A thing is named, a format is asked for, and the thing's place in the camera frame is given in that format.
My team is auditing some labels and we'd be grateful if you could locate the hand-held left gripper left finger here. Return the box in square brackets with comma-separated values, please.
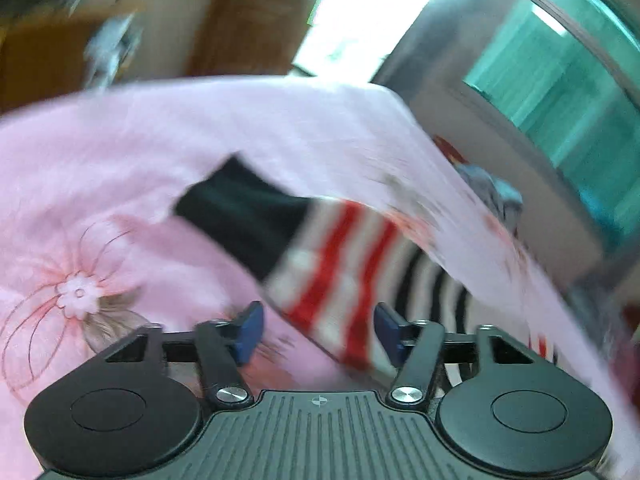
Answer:
[92, 301, 265, 408]

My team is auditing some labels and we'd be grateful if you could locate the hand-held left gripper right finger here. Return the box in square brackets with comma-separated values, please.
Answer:
[374, 303, 551, 406]

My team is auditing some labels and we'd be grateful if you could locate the striped knit sweater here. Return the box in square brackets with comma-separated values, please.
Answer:
[172, 155, 501, 386]

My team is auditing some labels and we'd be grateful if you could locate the pile of grey clothes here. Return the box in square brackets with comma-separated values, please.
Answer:
[452, 160, 525, 238]

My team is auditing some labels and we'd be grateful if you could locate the pink floral bed sheet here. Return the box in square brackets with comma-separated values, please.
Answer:
[0, 75, 640, 480]

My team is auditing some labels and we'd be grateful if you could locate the grey curtain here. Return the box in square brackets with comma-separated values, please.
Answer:
[370, 0, 531, 111]

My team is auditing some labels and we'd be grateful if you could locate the teal glass window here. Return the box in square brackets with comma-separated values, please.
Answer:
[462, 0, 640, 233]

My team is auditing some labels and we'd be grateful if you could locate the brown wooden door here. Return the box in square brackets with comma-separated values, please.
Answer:
[187, 0, 346, 78]

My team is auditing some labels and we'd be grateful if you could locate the wooden bedside cabinet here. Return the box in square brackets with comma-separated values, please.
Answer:
[0, 5, 148, 113]

